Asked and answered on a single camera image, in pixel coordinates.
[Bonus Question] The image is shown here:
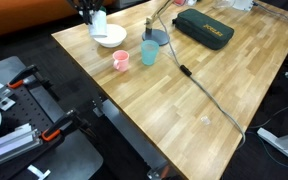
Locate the small clear plastic piece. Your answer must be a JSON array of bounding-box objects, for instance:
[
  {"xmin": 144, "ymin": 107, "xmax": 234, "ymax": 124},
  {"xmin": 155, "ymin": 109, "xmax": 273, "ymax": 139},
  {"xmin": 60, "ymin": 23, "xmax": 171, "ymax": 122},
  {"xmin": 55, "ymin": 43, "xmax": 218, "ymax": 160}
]
[{"xmin": 200, "ymin": 115, "xmax": 212, "ymax": 126}]

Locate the white bowl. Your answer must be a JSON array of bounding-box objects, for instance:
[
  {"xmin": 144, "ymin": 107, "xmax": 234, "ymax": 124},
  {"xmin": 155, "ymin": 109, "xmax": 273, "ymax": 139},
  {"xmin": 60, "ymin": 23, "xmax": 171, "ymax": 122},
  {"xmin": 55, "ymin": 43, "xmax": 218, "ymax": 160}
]
[{"xmin": 93, "ymin": 23, "xmax": 128, "ymax": 49}]

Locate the pink plastic mug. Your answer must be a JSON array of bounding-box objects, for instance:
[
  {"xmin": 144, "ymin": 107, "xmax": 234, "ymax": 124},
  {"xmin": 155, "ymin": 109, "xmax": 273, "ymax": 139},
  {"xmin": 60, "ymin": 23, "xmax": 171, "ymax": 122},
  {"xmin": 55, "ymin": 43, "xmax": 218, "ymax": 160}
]
[{"xmin": 112, "ymin": 49, "xmax": 131, "ymax": 72}]

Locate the dark green zipper case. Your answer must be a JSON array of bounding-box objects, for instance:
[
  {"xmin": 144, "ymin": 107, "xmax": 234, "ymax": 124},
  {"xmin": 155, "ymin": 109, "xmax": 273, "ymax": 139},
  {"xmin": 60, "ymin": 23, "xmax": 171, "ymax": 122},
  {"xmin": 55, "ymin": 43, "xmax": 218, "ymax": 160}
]
[{"xmin": 172, "ymin": 8, "xmax": 235, "ymax": 52}]

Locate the transparent plastic container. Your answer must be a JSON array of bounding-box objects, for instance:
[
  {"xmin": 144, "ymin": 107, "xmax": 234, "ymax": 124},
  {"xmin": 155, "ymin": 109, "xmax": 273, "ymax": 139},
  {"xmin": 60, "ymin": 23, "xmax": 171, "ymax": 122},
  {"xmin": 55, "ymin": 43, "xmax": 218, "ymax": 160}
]
[{"xmin": 212, "ymin": 0, "xmax": 236, "ymax": 10}]

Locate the black orange clamp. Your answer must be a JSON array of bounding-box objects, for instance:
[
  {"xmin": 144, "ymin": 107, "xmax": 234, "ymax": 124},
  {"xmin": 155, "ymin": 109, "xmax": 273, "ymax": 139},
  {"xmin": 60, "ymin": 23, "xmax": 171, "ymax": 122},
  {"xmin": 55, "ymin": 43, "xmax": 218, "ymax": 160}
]
[
  {"xmin": 7, "ymin": 64, "xmax": 53, "ymax": 90},
  {"xmin": 41, "ymin": 109, "xmax": 92, "ymax": 143}
]

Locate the aluminium extrusion rail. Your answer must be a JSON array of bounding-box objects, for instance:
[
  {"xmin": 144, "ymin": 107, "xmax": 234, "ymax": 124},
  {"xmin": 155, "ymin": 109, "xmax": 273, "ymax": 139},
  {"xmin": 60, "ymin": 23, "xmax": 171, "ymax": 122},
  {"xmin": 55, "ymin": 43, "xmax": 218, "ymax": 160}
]
[
  {"xmin": 0, "ymin": 79, "xmax": 17, "ymax": 112},
  {"xmin": 0, "ymin": 123, "xmax": 44, "ymax": 168}
]

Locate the white mug green interior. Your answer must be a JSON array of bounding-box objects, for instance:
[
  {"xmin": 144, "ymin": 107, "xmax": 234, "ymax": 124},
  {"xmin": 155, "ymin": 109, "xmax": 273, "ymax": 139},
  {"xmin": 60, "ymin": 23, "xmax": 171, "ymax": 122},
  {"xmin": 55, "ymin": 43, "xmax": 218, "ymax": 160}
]
[{"xmin": 78, "ymin": 6, "xmax": 109, "ymax": 39}]

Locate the wooden desk lamp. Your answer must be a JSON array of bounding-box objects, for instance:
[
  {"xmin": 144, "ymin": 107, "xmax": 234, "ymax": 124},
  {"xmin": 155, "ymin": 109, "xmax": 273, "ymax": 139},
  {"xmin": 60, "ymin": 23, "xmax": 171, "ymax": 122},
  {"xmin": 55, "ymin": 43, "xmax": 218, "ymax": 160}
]
[{"xmin": 141, "ymin": 0, "xmax": 176, "ymax": 47}]

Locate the grey metal table frame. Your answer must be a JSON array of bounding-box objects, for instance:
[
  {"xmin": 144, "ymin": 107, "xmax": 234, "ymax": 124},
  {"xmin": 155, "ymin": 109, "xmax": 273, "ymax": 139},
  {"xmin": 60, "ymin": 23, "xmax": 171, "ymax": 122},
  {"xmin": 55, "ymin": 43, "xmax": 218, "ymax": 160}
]
[{"xmin": 92, "ymin": 98, "xmax": 172, "ymax": 180}]

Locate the small white bracket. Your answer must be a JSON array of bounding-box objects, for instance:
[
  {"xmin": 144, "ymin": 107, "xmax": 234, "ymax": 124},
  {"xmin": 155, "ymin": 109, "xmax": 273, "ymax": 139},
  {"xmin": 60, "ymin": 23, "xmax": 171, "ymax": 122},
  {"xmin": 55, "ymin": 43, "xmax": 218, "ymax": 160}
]
[{"xmin": 27, "ymin": 164, "xmax": 52, "ymax": 180}]

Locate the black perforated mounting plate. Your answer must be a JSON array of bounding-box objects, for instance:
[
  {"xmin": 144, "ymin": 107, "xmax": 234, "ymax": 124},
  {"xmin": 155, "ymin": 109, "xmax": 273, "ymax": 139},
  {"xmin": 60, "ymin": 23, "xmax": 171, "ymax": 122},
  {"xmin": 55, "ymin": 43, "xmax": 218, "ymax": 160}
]
[{"xmin": 0, "ymin": 55, "xmax": 104, "ymax": 180}]

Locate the large brown cardboard box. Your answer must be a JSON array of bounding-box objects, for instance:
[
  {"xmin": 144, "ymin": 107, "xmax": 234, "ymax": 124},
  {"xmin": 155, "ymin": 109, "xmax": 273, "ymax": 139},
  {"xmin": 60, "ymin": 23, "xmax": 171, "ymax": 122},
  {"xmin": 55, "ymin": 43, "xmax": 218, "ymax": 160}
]
[{"xmin": 0, "ymin": 0, "xmax": 109, "ymax": 38}]

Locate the grey lamp cable with switch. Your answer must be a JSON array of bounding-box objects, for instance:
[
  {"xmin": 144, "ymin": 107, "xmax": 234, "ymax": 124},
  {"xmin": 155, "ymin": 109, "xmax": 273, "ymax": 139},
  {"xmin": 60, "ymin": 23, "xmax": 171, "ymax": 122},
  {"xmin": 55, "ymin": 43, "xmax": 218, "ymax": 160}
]
[{"xmin": 156, "ymin": 14, "xmax": 247, "ymax": 150}]

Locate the teal translucent cup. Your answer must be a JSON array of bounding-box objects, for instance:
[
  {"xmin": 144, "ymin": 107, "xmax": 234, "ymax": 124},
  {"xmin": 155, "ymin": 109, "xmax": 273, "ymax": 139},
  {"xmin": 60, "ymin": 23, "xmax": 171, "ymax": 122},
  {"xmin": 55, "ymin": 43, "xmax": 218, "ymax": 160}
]
[{"xmin": 140, "ymin": 39, "xmax": 160, "ymax": 67}]

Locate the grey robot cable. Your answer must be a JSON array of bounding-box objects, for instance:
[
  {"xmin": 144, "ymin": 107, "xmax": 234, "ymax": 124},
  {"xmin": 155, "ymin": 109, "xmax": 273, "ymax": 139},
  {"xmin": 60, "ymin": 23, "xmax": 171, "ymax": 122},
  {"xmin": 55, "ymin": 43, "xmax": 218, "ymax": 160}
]
[{"xmin": 252, "ymin": 1, "xmax": 288, "ymax": 34}]

